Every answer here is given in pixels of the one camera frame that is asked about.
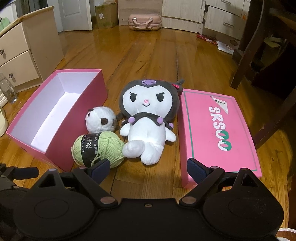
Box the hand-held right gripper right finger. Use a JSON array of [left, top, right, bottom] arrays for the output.
[[179, 158, 259, 209]]

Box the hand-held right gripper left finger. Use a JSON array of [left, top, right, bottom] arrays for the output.
[[37, 159, 118, 209]]

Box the green yarn ball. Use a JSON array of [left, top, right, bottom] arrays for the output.
[[71, 131, 125, 168]]

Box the pink cardboard box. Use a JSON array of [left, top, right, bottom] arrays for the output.
[[6, 69, 108, 172]]

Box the pink box lid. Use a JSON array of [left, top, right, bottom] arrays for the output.
[[179, 88, 262, 188]]

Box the small white plush toy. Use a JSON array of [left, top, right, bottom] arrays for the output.
[[84, 106, 118, 133]]

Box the black and white plush doll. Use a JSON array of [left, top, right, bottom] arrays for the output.
[[116, 78, 185, 165]]

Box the white shoe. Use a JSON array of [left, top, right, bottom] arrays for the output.
[[0, 93, 9, 137]]

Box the clear plastic bottle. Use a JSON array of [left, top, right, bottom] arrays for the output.
[[0, 73, 18, 105]]

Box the white printed carton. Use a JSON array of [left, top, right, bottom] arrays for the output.
[[217, 35, 242, 55]]

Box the red wrapper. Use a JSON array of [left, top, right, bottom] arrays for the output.
[[196, 32, 218, 44]]

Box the beige nightstand with drawers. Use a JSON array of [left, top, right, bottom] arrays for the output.
[[0, 9, 65, 87]]

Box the dark wooden chair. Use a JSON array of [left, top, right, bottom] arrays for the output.
[[229, 0, 296, 151]]

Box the green cloth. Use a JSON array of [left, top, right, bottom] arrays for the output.
[[0, 17, 11, 32]]

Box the brown cardboard box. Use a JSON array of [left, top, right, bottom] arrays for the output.
[[95, 2, 119, 29]]

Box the pink suitcase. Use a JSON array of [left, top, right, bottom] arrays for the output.
[[128, 14, 162, 31]]

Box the white wooden cabinet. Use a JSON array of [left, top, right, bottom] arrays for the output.
[[162, 0, 252, 44]]

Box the white door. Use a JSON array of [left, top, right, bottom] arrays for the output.
[[59, 0, 93, 32]]

